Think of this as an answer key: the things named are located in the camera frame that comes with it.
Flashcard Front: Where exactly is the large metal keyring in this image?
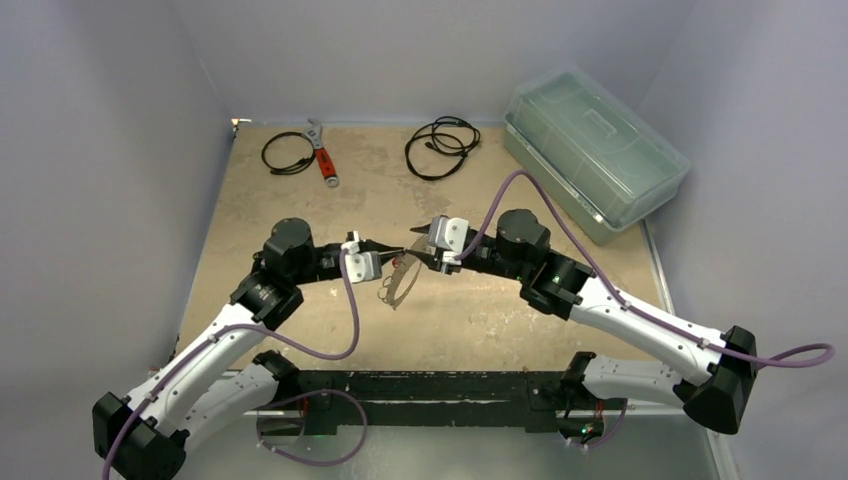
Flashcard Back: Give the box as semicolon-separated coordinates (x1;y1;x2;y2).
377;235;429;310

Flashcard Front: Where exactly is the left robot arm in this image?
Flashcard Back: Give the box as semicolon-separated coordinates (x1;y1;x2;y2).
92;218;404;479

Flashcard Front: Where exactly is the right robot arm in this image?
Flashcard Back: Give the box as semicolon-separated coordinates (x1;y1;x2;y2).
415;209;758;435

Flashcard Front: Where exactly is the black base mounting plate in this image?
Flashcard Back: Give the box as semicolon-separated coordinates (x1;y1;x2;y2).
271;370;624;437

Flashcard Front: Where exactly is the clear plastic storage box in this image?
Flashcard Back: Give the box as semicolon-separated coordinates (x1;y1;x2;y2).
503;68;691;245

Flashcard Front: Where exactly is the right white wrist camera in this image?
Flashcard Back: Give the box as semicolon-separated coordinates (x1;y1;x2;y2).
428;215;469;265

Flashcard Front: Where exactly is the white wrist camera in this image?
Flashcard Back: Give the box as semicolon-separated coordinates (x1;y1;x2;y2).
428;215;469;265
341;241;382;284

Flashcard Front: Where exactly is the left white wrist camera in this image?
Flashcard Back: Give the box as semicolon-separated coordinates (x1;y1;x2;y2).
341;241;382;284

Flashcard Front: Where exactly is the black coiled cable left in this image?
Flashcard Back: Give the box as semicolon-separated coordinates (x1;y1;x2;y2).
260;130;317;177

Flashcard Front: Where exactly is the black coiled cable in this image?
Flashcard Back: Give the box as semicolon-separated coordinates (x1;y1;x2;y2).
260;130;317;177
404;116;482;182

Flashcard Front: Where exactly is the black coiled cable centre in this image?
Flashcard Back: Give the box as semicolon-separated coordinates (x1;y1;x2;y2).
404;116;482;182

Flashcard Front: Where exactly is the red handled adjustable wrench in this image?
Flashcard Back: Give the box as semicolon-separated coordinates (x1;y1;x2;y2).
304;118;339;188

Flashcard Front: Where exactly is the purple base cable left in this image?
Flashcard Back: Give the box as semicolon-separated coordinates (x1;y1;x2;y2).
255;389;368;466

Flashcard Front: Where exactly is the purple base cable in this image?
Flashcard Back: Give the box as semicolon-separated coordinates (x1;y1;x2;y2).
566;400;637;452
255;389;368;466

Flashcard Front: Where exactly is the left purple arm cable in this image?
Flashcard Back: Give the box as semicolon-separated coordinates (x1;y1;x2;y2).
100;250;362;480

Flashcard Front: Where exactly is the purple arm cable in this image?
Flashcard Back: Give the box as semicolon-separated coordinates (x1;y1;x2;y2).
455;170;836;370
100;250;362;480

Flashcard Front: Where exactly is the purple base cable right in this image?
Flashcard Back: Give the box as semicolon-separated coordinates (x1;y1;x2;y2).
566;400;637;452

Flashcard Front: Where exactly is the aluminium frame rail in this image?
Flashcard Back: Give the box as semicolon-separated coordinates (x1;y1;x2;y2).
238;370;740;480

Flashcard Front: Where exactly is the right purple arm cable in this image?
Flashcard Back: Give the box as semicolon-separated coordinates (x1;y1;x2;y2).
455;170;836;370

